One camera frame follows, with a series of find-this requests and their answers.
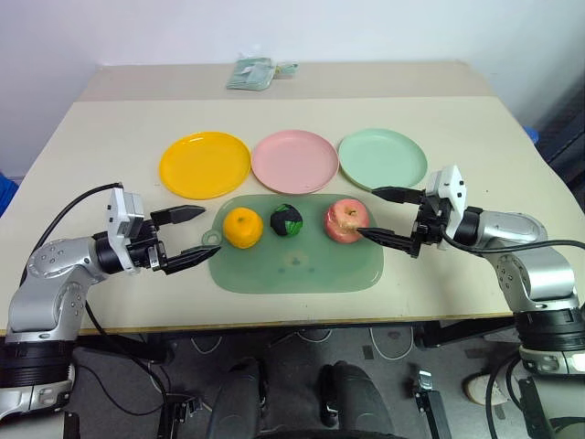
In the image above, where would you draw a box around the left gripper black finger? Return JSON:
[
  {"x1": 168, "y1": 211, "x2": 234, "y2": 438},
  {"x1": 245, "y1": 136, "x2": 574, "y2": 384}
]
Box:
[
  {"x1": 163, "y1": 245, "x2": 223, "y2": 277},
  {"x1": 150, "y1": 205, "x2": 207, "y2": 230}
]

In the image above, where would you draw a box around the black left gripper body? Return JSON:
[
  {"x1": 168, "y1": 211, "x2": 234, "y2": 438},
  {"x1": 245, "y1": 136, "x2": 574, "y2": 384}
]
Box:
[{"x1": 126, "y1": 217, "x2": 169, "y2": 275}]

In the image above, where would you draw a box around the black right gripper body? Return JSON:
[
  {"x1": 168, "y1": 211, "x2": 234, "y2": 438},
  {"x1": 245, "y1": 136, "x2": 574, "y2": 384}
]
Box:
[{"x1": 409, "y1": 191, "x2": 452, "y2": 260}]

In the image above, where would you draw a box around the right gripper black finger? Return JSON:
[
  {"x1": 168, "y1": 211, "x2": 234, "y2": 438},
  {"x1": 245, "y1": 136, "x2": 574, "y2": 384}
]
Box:
[
  {"x1": 370, "y1": 185, "x2": 427, "y2": 206},
  {"x1": 356, "y1": 226, "x2": 420, "y2": 258}
]

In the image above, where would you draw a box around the light green plastic plate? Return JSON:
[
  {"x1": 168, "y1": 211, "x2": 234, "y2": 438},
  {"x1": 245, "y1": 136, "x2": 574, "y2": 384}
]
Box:
[{"x1": 337, "y1": 127, "x2": 429, "y2": 192}]

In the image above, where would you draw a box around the yellow plastic plate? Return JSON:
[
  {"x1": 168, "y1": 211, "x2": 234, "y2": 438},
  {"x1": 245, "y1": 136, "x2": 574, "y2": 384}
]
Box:
[{"x1": 158, "y1": 130, "x2": 252, "y2": 201}]

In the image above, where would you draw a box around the orange mandarin fruit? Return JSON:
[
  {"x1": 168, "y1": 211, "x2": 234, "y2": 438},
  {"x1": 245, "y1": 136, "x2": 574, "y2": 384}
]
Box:
[{"x1": 222, "y1": 206, "x2": 265, "y2": 250}]

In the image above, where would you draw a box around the dark green avocado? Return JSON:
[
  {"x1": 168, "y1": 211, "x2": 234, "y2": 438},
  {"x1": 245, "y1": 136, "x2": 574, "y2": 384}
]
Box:
[{"x1": 269, "y1": 202, "x2": 305, "y2": 240}]

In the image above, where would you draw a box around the pink plastic plate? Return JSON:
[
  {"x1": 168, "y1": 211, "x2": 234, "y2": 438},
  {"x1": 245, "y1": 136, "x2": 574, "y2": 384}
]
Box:
[{"x1": 251, "y1": 129, "x2": 340, "y2": 196}]

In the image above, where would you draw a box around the red apple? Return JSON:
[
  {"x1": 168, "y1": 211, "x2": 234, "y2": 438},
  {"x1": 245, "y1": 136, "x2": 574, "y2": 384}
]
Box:
[{"x1": 324, "y1": 198, "x2": 371, "y2": 244}]

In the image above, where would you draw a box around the translucent green cutting mat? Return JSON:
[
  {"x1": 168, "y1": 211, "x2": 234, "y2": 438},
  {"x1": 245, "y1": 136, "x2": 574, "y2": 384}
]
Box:
[{"x1": 201, "y1": 192, "x2": 386, "y2": 294}]

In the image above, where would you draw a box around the dark rounded shape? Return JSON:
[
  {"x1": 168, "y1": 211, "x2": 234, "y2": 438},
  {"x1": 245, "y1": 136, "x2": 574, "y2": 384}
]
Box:
[
  {"x1": 204, "y1": 358, "x2": 267, "y2": 439},
  {"x1": 316, "y1": 359, "x2": 395, "y2": 439}
]

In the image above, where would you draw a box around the blue crate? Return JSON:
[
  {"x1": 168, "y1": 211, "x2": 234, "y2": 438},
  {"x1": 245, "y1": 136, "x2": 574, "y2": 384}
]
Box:
[{"x1": 0, "y1": 170, "x2": 20, "y2": 217}]

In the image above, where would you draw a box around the green packet in clear wrap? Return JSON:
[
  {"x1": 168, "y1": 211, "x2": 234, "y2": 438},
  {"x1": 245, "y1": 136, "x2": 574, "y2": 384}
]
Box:
[{"x1": 226, "y1": 55, "x2": 276, "y2": 91}]

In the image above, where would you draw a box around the black metal stand leg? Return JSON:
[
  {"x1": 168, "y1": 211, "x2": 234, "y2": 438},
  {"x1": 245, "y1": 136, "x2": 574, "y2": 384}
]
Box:
[
  {"x1": 154, "y1": 391, "x2": 205, "y2": 439},
  {"x1": 405, "y1": 363, "x2": 454, "y2": 439}
]

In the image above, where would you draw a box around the black office chair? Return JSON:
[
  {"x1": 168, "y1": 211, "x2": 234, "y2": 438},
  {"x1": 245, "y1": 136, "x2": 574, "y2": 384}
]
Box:
[{"x1": 533, "y1": 85, "x2": 585, "y2": 196}]

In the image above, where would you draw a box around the small clear plastic bag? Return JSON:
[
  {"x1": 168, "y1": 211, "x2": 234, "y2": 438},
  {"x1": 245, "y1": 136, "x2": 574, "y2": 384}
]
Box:
[{"x1": 272, "y1": 60, "x2": 302, "y2": 78}]

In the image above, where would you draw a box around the white shoe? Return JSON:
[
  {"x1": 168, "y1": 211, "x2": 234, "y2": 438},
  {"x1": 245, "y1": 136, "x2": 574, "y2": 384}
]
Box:
[{"x1": 463, "y1": 369, "x2": 518, "y2": 408}]

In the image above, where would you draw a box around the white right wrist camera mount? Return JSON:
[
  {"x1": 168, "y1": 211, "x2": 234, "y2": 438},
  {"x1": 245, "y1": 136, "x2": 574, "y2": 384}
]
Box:
[{"x1": 424, "y1": 164, "x2": 468, "y2": 251}]

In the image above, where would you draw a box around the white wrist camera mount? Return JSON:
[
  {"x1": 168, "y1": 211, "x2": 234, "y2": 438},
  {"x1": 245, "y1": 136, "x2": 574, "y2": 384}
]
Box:
[
  {"x1": 104, "y1": 187, "x2": 146, "y2": 275},
  {"x1": 424, "y1": 164, "x2": 468, "y2": 251}
]

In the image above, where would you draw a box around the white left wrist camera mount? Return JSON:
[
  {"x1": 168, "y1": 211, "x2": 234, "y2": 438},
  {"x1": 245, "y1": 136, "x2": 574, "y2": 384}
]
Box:
[{"x1": 104, "y1": 187, "x2": 146, "y2": 275}]

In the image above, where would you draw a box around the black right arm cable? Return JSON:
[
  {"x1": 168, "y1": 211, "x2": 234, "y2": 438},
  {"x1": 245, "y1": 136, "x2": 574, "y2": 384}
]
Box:
[{"x1": 439, "y1": 230, "x2": 585, "y2": 253}]

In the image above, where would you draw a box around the black table frame bar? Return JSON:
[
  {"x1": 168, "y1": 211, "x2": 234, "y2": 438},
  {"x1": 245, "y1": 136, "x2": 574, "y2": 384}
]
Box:
[{"x1": 412, "y1": 316, "x2": 523, "y2": 349}]

